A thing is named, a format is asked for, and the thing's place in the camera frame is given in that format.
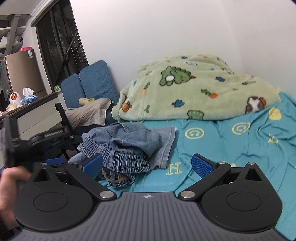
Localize grey pillow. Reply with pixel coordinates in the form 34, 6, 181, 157
65, 98, 113, 128

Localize grey desk with black edge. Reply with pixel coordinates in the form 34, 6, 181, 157
8, 93, 62, 140

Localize dark window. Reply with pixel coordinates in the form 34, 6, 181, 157
31, 0, 88, 87

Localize teal smiley bed sheet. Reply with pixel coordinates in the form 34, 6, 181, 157
98, 91, 296, 241

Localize yellow plush toy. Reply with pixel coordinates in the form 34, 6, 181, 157
78, 97, 95, 106

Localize tissue pack on desk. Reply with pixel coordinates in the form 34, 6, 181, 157
21, 87, 38, 106

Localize blue folded cushion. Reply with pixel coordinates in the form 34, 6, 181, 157
61, 60, 118, 108

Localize green cartoon fleece blanket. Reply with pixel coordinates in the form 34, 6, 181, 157
112, 55, 280, 121

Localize person's left hand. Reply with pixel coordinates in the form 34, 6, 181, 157
1, 166, 31, 230

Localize blue denim pants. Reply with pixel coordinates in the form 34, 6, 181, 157
69, 123, 176, 188

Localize white orange round gadget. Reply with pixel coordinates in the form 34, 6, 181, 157
9, 92, 22, 107

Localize brown refrigerator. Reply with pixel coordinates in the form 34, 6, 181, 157
5, 50, 47, 97

